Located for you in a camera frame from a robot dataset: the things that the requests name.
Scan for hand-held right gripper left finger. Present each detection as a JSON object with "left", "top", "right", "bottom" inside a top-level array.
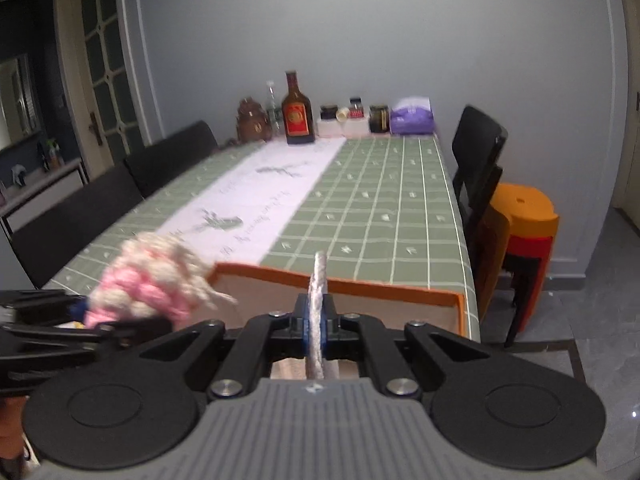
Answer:
[{"left": 139, "top": 294, "right": 309, "bottom": 401}]

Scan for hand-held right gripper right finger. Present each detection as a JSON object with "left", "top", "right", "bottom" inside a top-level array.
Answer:
[{"left": 322, "top": 294, "right": 493, "bottom": 401}]

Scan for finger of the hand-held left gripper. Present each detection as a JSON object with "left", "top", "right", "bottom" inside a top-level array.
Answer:
[
  {"left": 0, "top": 316, "right": 173, "bottom": 357},
  {"left": 0, "top": 289, "right": 92, "bottom": 322}
]

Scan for grey speckled cloth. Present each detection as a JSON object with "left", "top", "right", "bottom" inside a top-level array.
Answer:
[{"left": 306, "top": 251, "right": 330, "bottom": 382}]

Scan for pink and white knitted item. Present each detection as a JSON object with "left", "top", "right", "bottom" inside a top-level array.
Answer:
[{"left": 82, "top": 232, "right": 238, "bottom": 331}]

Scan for orange cardboard box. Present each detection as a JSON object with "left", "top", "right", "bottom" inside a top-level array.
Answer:
[{"left": 207, "top": 262, "right": 482, "bottom": 382}]

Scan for person's left forearm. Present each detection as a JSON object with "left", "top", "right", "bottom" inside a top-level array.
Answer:
[{"left": 0, "top": 394, "right": 31, "bottom": 480}]

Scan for black chair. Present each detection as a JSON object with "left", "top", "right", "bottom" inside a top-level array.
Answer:
[
  {"left": 451, "top": 105, "right": 510, "bottom": 321},
  {"left": 10, "top": 164, "right": 146, "bottom": 288},
  {"left": 124, "top": 120, "right": 220, "bottom": 198}
]

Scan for white drawer cabinet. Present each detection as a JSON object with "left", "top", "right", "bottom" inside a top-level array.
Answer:
[{"left": 0, "top": 157, "right": 91, "bottom": 241}]

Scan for white printed table runner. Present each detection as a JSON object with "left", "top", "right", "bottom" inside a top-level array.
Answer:
[{"left": 150, "top": 139, "right": 348, "bottom": 268}]

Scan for small bottles on cabinet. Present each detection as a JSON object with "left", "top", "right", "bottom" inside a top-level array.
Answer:
[{"left": 37, "top": 139, "right": 64, "bottom": 171}]

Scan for white foam box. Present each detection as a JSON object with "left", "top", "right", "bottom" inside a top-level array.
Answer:
[{"left": 316, "top": 117, "right": 371, "bottom": 140}]

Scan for brown bottle with red label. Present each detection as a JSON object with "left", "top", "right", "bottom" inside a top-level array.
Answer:
[{"left": 281, "top": 70, "right": 317, "bottom": 145}]

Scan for dark glass jar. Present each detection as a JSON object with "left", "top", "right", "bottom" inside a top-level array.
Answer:
[{"left": 369, "top": 104, "right": 390, "bottom": 134}]

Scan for clear water bottle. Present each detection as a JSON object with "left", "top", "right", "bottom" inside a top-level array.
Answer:
[{"left": 265, "top": 80, "right": 283, "bottom": 136}]

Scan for red plastic stool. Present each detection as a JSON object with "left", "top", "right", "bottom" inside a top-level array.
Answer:
[{"left": 505, "top": 232, "right": 559, "bottom": 262}]

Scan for purple tissue pack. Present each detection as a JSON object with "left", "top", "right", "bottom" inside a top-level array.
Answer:
[{"left": 389, "top": 96, "right": 435, "bottom": 135}]

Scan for orange plastic stool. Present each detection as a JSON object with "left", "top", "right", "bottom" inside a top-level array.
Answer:
[{"left": 480, "top": 182, "right": 560, "bottom": 333}]

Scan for glass-pane door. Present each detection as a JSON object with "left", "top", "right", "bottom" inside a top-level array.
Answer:
[{"left": 54, "top": 0, "right": 151, "bottom": 181}]

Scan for wall mirror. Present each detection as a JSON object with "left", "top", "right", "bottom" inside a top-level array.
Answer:
[{"left": 0, "top": 55, "right": 43, "bottom": 151}]

